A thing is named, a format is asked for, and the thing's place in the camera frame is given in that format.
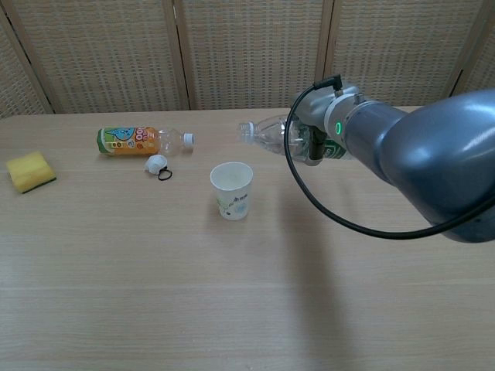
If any small white cap object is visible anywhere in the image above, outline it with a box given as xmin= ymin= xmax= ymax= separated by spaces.
xmin=144 ymin=154 xmax=168 ymax=174

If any orange label juice bottle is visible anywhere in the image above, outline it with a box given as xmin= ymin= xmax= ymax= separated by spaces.
xmin=96 ymin=125 xmax=195 ymax=158

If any transparent water bottle green label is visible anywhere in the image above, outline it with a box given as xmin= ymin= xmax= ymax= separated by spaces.
xmin=236 ymin=114 xmax=355 ymax=163

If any yellow green sponge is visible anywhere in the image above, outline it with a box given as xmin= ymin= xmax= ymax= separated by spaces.
xmin=5 ymin=151 xmax=58 ymax=195

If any woven folding screen panel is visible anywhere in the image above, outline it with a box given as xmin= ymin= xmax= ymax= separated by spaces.
xmin=0 ymin=7 xmax=54 ymax=119
xmin=2 ymin=0 xmax=194 ymax=115
xmin=172 ymin=0 xmax=336 ymax=111
xmin=450 ymin=21 xmax=495 ymax=97
xmin=319 ymin=0 xmax=495 ymax=109

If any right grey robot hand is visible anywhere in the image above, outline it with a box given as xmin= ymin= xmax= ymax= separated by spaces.
xmin=289 ymin=84 xmax=341 ymax=167

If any white printed paper cup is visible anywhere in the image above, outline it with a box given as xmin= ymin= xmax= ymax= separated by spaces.
xmin=210 ymin=162 xmax=254 ymax=221

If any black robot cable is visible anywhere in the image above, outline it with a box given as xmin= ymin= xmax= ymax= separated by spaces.
xmin=285 ymin=74 xmax=495 ymax=239

